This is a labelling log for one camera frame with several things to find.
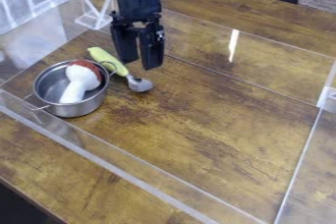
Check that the spoon with yellow handle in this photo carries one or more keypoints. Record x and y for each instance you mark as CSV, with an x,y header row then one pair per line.
x,y
103,57

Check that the small silver pot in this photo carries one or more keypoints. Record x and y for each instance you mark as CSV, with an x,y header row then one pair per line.
x,y
49,85

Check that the red and white toy mushroom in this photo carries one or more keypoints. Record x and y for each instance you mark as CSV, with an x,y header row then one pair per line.
x,y
84,78

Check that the clear acrylic triangular bracket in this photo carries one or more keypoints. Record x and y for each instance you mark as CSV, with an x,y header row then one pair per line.
x,y
95,19

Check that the clear acrylic enclosure wall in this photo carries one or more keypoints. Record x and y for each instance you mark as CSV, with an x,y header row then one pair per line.
x,y
228,144

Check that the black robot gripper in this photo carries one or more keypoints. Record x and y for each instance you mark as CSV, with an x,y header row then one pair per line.
x,y
139,11

